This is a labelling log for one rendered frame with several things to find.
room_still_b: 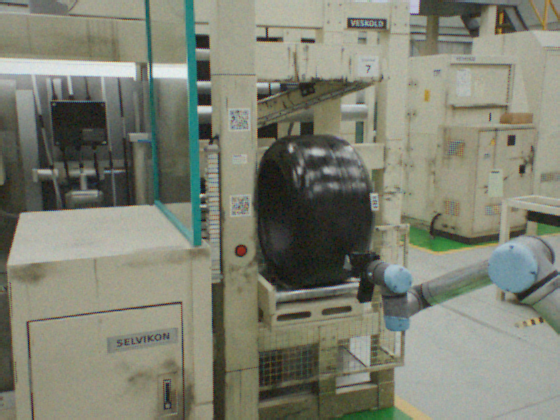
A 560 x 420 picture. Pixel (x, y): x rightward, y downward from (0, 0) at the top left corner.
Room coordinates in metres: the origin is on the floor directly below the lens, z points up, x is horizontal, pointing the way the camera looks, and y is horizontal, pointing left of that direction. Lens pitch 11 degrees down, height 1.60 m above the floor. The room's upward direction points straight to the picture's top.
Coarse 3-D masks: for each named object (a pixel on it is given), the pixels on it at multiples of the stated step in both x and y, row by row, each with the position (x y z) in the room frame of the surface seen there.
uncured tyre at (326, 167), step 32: (288, 160) 2.03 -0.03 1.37; (320, 160) 2.00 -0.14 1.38; (352, 160) 2.04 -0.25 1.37; (288, 192) 1.99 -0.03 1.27; (320, 192) 1.93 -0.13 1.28; (352, 192) 1.97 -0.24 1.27; (288, 224) 2.42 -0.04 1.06; (320, 224) 1.91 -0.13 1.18; (352, 224) 1.94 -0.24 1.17; (288, 256) 2.00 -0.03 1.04; (320, 256) 1.93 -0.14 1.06
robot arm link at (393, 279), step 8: (384, 264) 1.72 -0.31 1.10; (392, 264) 1.69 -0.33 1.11; (376, 272) 1.71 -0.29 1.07; (384, 272) 1.68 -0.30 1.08; (392, 272) 1.65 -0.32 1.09; (400, 272) 1.64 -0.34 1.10; (408, 272) 1.65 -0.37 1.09; (376, 280) 1.71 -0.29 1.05; (384, 280) 1.67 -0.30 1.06; (392, 280) 1.63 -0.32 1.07; (400, 280) 1.64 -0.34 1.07; (408, 280) 1.65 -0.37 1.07; (384, 288) 1.67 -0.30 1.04; (392, 288) 1.64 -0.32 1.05; (400, 288) 1.64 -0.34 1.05; (408, 288) 1.65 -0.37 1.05
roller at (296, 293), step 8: (352, 280) 2.10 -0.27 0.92; (288, 288) 2.02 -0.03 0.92; (296, 288) 2.02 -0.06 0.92; (304, 288) 2.02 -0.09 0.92; (312, 288) 2.03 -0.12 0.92; (320, 288) 2.04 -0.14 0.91; (328, 288) 2.05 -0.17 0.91; (336, 288) 2.06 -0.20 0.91; (344, 288) 2.07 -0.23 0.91; (352, 288) 2.08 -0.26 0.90; (280, 296) 1.98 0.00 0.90; (288, 296) 1.99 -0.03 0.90; (296, 296) 2.00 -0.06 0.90; (304, 296) 2.01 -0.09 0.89; (312, 296) 2.03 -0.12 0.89; (320, 296) 2.04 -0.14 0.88
